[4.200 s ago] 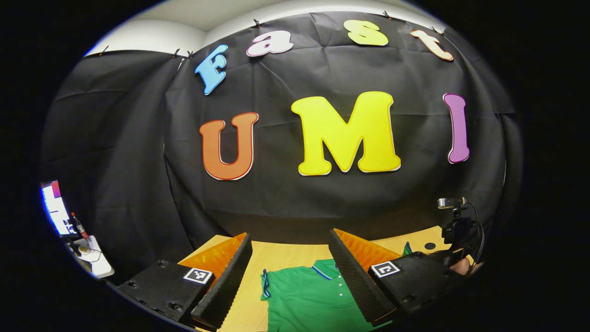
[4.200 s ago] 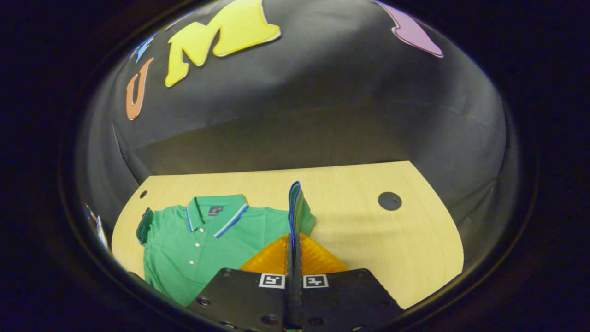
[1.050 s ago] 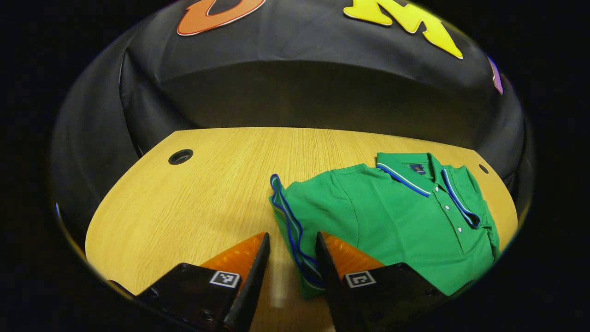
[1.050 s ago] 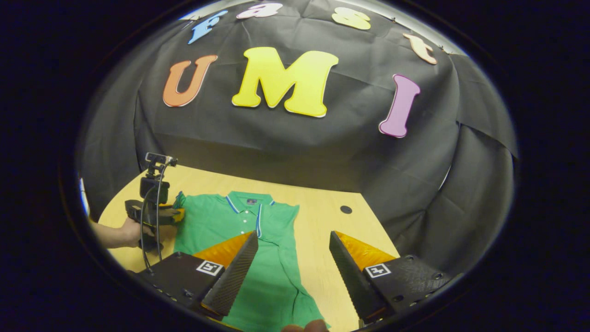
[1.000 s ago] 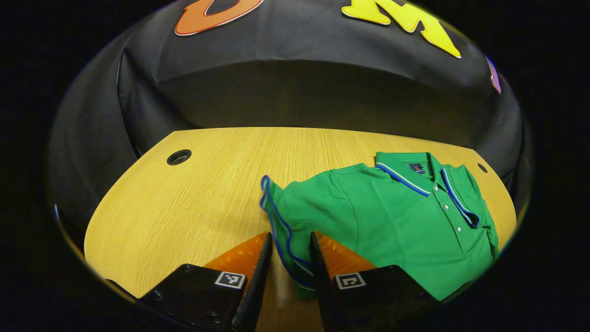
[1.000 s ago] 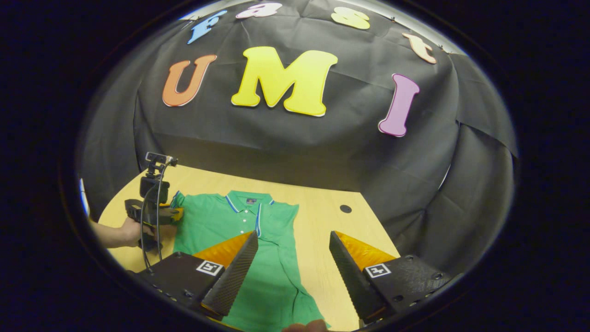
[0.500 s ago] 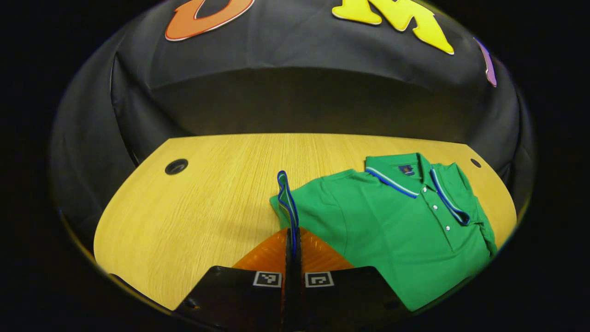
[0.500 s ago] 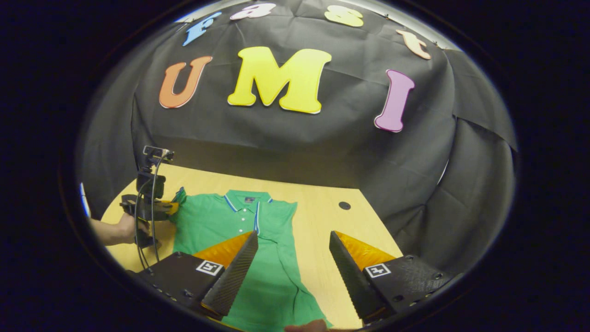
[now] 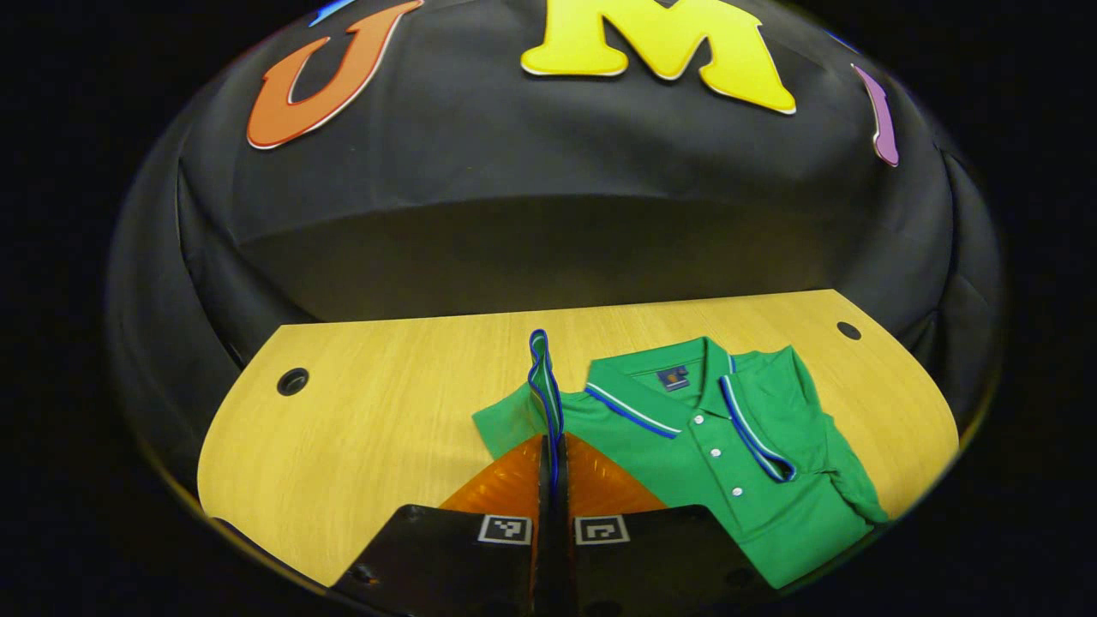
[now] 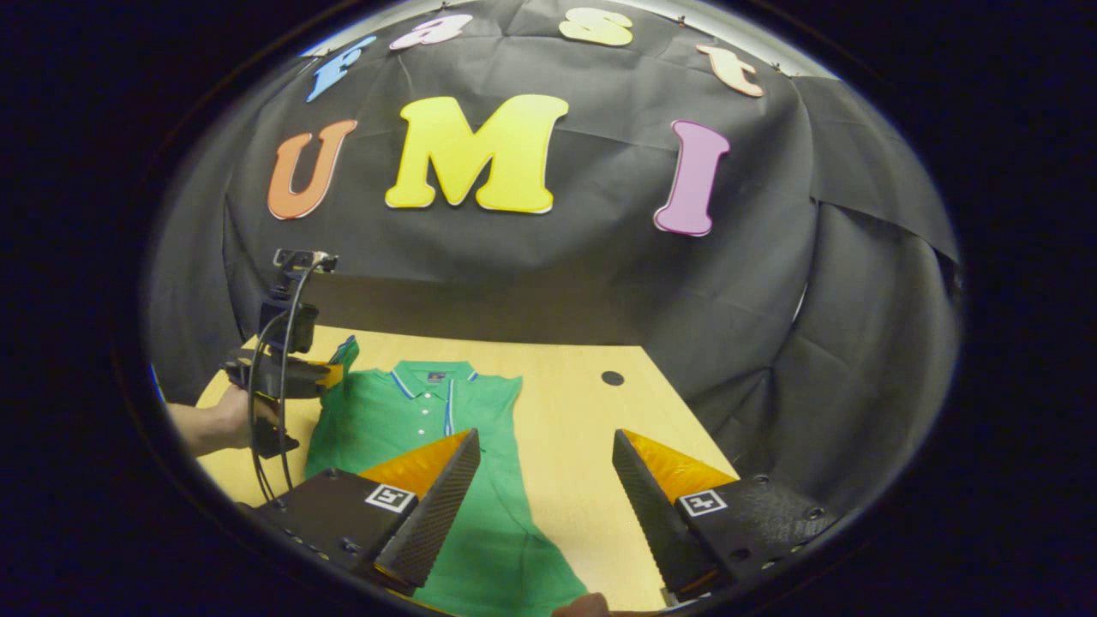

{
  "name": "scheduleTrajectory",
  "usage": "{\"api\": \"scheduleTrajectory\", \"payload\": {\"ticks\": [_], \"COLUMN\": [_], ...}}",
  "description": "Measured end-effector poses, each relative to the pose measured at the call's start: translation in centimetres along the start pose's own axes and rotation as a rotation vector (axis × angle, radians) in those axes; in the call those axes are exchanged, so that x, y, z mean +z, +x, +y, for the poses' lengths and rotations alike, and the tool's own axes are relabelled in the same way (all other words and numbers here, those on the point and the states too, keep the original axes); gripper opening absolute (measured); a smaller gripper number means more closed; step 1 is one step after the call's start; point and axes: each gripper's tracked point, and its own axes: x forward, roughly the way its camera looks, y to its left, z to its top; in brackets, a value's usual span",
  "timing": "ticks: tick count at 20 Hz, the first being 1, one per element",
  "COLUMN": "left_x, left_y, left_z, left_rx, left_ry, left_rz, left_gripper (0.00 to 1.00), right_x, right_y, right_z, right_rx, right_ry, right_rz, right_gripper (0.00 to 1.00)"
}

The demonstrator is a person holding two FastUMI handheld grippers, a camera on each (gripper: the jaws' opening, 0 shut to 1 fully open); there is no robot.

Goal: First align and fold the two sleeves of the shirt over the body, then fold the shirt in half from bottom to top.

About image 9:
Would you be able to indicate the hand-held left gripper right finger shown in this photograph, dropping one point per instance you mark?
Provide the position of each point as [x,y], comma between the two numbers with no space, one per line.
[567,566]

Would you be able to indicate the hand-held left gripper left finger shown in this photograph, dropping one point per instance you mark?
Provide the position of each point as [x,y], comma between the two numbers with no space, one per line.
[541,566]

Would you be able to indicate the green T-shirt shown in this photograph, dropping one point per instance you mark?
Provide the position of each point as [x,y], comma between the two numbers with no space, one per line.
[754,506]

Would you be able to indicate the black backdrop cloth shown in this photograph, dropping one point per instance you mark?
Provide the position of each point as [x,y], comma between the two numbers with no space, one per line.
[514,171]

